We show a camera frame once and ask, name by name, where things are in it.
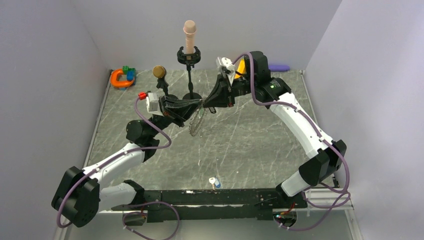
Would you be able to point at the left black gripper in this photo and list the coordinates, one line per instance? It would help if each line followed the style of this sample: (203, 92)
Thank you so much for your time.
(178, 115)

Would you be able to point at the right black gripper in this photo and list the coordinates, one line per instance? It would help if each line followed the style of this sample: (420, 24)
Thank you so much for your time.
(218, 97)

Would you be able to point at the metal disc with keyrings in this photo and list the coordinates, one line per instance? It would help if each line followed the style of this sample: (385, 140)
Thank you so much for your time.
(196, 121)

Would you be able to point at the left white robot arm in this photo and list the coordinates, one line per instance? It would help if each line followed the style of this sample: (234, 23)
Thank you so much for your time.
(82, 193)

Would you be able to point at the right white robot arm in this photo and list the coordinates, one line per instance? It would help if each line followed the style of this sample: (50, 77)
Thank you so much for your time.
(325, 155)

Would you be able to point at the short black mic stand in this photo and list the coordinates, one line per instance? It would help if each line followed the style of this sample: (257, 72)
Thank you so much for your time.
(162, 84)

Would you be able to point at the yellow block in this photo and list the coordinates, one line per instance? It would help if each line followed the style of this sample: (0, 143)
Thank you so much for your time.
(241, 69)

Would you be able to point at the gold microphone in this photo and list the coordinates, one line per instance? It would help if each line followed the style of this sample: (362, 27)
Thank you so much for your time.
(159, 71)

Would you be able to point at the tall black mic stand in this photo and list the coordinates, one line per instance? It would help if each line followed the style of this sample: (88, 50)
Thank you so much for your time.
(189, 60)

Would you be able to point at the blue toy brick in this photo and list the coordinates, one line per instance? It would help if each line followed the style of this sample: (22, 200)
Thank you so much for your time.
(130, 76)

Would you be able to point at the purple microphone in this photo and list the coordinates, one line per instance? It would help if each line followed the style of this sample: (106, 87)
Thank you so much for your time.
(279, 68)

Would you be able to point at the green toy brick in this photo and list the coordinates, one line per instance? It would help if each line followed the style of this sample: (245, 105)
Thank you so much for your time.
(128, 70)

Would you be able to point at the key with blue tag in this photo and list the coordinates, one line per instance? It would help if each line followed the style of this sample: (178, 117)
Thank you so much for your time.
(215, 183)

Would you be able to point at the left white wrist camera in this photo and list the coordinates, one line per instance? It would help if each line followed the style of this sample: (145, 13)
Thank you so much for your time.
(152, 102)

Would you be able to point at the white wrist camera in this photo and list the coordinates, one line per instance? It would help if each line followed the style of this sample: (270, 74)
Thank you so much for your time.
(226, 68)
(152, 102)

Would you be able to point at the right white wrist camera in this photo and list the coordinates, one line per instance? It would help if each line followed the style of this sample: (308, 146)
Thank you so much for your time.
(226, 68)

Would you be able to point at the orange ring toy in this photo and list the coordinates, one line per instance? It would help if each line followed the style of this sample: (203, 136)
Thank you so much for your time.
(119, 80)

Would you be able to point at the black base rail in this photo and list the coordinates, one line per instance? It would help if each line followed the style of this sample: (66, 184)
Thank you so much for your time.
(208, 204)

